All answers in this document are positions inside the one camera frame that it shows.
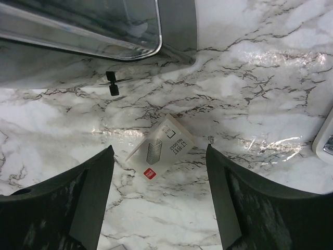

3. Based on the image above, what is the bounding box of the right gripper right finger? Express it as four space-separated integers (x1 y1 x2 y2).
206 146 332 249

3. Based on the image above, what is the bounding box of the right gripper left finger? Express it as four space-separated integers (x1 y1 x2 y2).
1 146 114 249

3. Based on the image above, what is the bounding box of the black wedge stand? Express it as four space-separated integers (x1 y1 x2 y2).
0 0 196 66

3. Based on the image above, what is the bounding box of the small staple box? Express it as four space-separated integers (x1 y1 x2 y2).
126 114 195 182

